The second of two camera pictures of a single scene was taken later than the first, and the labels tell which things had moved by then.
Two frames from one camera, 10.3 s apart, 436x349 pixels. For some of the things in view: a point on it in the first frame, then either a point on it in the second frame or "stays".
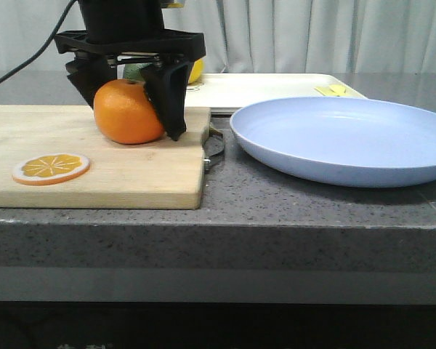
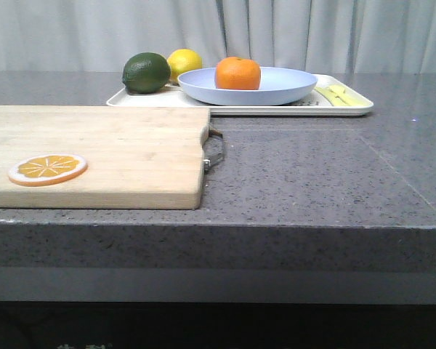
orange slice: x=50 y=169 stays
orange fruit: x=123 y=112 → x=237 y=74
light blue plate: x=343 y=142 → x=277 y=85
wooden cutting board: x=161 y=174 stays
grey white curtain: x=264 y=35 stays
